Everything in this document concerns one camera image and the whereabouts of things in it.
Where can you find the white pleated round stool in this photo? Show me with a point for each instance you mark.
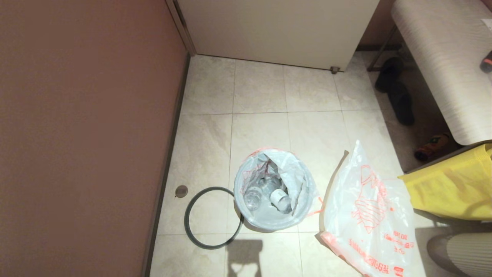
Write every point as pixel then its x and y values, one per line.
pixel 469 256

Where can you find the wood-grain bench top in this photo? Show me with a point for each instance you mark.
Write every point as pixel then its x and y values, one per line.
pixel 449 69

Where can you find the round metal floor drain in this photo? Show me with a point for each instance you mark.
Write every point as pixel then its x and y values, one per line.
pixel 181 191

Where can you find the small metal door stopper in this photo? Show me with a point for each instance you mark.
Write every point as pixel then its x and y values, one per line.
pixel 335 69

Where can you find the black slipper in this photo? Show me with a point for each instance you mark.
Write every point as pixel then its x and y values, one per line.
pixel 388 73
pixel 401 105

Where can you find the orange drink bottle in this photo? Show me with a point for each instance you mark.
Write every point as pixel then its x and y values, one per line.
pixel 432 146

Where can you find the clear crushed plastic bottle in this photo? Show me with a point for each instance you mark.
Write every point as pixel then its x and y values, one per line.
pixel 253 199

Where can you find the white door panel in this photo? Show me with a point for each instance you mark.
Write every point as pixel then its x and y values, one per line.
pixel 276 30

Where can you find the white bin liner bag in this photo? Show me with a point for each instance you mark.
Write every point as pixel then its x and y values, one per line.
pixel 365 215

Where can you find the metal bench leg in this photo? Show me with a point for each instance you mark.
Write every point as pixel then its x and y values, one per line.
pixel 381 49

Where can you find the white-labelled plastic bottle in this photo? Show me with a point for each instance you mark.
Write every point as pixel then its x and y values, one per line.
pixel 280 200

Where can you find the red and black item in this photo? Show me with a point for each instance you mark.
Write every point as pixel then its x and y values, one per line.
pixel 487 63

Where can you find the white paper sheet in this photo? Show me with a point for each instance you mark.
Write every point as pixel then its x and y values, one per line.
pixel 489 24

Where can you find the yellow fabric bag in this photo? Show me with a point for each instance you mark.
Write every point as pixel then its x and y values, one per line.
pixel 453 188

